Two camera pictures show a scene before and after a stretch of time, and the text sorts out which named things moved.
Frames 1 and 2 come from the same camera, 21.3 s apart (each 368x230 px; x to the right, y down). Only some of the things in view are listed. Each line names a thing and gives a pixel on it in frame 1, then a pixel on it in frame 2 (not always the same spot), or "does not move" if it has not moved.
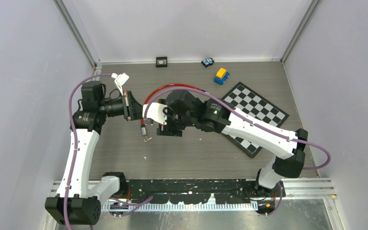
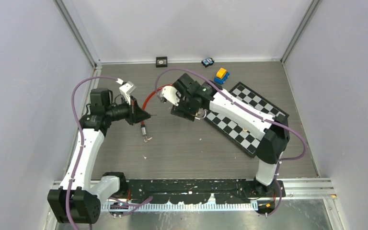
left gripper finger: (136, 109) does not move
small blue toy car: (207, 62) does not move
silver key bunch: (147, 139) does not move
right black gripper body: (174, 127) → (185, 105)
